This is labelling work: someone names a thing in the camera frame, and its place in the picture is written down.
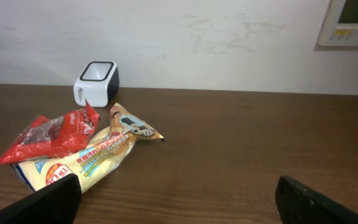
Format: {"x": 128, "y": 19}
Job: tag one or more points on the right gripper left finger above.
{"x": 55, "y": 203}

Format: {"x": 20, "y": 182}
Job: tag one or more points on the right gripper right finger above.
{"x": 298, "y": 204}

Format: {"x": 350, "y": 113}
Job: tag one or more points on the yellow wet wipes pack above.
{"x": 104, "y": 153}

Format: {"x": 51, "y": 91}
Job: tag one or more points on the red snack bag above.
{"x": 58, "y": 137}

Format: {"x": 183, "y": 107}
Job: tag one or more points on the white barcode scanner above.
{"x": 97, "y": 84}

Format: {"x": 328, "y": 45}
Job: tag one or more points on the white wall control panel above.
{"x": 340, "y": 26}

